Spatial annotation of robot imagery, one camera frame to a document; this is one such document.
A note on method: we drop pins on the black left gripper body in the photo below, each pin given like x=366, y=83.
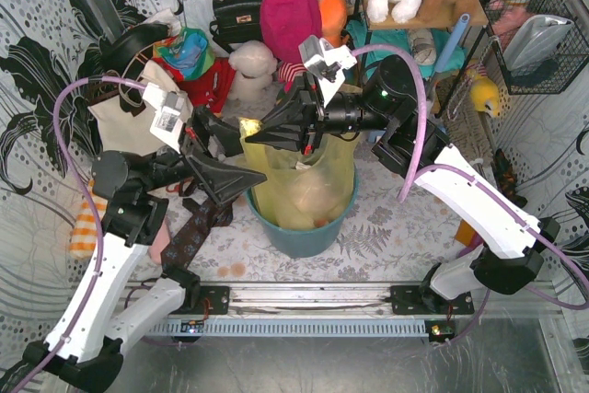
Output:
x=191, y=154

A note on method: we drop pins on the teal folded cloth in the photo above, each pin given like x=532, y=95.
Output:
x=398, y=37

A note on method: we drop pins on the blue lint roller mop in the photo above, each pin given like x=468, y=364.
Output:
x=423, y=52

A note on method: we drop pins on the yellow plush duck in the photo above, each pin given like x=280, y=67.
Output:
x=483, y=92

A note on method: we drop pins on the black hat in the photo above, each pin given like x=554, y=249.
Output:
x=117, y=55

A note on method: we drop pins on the dark floral necktie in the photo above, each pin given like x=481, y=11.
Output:
x=183, y=247

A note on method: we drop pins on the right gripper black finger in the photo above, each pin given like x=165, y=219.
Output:
x=290, y=137
x=299, y=106

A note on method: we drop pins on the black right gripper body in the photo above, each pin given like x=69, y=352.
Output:
x=313, y=113

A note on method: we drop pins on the cream canvas tote bag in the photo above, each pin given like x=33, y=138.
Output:
x=121, y=131

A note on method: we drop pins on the purple orange sock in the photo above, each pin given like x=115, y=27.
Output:
x=467, y=237

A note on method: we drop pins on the pink striped plush doll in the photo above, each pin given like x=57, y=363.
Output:
x=288, y=72

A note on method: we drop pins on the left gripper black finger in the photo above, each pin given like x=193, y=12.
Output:
x=222, y=182
x=208, y=127

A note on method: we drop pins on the yellow trash bag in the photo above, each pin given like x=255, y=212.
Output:
x=301, y=193

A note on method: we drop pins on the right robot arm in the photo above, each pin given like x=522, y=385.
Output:
x=393, y=102

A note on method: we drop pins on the orange checkered towel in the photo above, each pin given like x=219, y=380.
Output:
x=84, y=235

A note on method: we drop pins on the teal trash bin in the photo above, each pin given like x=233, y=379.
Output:
x=298, y=244

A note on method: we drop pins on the beige chenille duster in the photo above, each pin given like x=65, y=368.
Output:
x=465, y=129

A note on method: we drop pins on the black leather handbag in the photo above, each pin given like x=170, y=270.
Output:
x=235, y=22

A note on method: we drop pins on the colorful printed scarf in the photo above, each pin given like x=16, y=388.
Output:
x=186, y=57

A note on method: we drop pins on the aluminium rail base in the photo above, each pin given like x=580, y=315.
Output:
x=350, y=310

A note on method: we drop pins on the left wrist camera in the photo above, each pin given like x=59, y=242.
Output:
x=172, y=111

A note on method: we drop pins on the black wire basket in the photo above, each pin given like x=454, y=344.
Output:
x=555, y=73

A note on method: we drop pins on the red cloth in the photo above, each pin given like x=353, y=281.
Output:
x=211, y=89

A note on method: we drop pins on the orange plush toy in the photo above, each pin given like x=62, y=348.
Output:
x=333, y=20

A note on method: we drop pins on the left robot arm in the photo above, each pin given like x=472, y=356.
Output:
x=87, y=346

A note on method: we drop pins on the magenta felt bag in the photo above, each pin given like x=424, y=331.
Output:
x=285, y=24

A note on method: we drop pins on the silver foil pouch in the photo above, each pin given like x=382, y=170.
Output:
x=536, y=40

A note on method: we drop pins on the cream plush sheep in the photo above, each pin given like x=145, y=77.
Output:
x=255, y=65

